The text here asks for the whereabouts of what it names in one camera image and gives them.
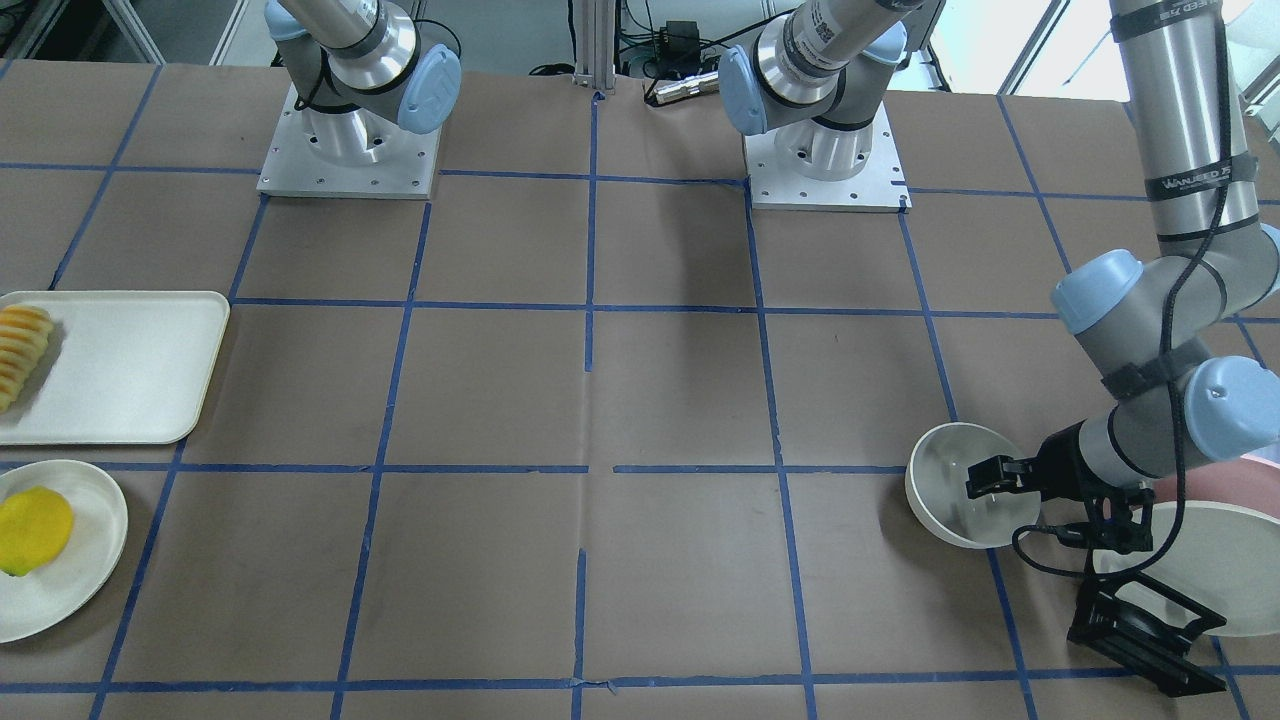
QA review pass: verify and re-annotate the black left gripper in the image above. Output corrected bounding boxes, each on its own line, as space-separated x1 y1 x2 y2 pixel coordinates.
965 425 1114 501

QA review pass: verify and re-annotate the cream bowl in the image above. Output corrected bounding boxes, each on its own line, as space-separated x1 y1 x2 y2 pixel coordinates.
905 421 1041 550

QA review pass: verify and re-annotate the yellow lemon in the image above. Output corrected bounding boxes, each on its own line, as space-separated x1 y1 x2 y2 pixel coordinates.
1 486 76 577

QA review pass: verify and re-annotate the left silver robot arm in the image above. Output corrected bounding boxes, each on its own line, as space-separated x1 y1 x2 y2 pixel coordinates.
717 1 1277 500

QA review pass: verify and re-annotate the black plate rack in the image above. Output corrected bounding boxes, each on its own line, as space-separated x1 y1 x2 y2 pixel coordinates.
1068 570 1228 698

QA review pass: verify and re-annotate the cream plate in rack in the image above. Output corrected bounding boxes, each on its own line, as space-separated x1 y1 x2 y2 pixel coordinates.
1094 500 1279 637

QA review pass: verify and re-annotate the pink plate in rack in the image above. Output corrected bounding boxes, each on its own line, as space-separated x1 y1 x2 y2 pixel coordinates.
1184 454 1279 519

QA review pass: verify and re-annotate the white rectangular tray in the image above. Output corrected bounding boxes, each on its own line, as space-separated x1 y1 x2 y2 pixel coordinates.
1 290 230 446

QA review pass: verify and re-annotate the small cream plate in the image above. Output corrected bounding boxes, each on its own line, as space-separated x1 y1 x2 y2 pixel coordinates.
1 459 129 644

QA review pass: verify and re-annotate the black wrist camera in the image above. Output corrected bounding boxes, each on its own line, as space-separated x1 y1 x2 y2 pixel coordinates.
1057 483 1156 555

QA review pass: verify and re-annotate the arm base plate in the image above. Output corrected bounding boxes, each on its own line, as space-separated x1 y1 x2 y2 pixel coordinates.
256 87 442 201
742 105 913 213

